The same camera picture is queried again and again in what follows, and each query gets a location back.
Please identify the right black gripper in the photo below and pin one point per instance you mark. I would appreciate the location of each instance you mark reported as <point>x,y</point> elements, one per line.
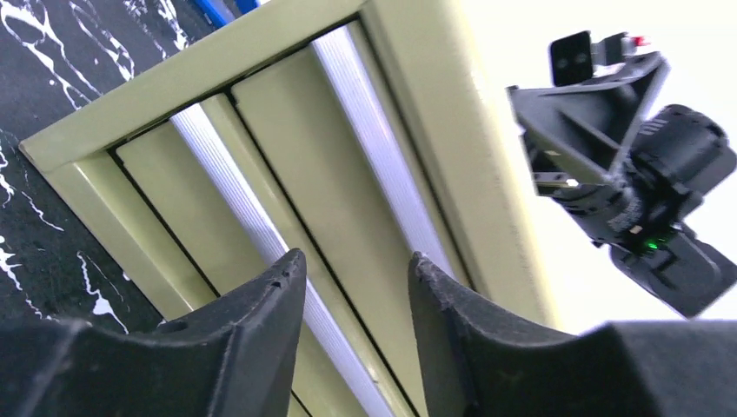
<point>579,137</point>

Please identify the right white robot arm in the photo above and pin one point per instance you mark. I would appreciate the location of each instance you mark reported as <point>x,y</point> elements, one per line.
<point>679,156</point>

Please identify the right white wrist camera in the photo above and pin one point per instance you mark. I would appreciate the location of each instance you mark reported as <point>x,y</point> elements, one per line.
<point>575,58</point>

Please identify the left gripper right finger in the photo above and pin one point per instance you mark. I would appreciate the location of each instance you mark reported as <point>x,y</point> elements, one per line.
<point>478,359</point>

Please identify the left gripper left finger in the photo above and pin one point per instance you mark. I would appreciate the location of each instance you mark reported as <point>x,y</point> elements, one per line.
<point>232,357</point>

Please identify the green drawer cabinet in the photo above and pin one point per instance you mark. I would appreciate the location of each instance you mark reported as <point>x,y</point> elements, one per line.
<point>357,131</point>

